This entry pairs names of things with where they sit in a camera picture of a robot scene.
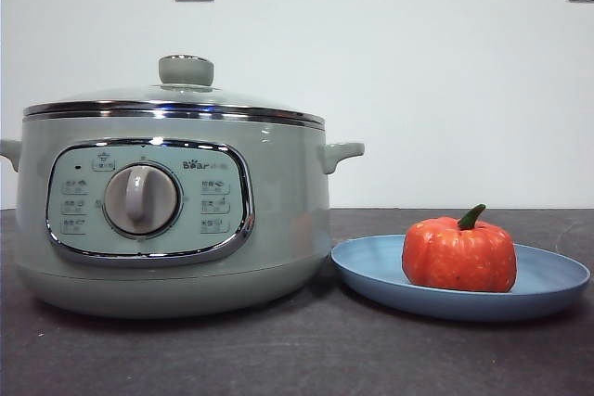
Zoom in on pale green electric steamer pot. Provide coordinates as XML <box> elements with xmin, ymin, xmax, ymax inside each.
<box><xmin>0</xmin><ymin>112</ymin><xmax>366</xmax><ymax>321</ymax></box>

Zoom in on orange pumpkin with green stem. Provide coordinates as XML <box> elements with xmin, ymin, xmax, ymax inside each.
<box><xmin>401</xmin><ymin>203</ymin><xmax>519</xmax><ymax>294</ymax></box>

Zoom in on blue round plate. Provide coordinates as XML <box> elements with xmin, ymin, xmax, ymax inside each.
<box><xmin>329</xmin><ymin>233</ymin><xmax>591</xmax><ymax>323</ymax></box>

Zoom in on glass lid with green knob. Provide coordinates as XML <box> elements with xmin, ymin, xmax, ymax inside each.
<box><xmin>22</xmin><ymin>54</ymin><xmax>326</xmax><ymax>127</ymax></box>

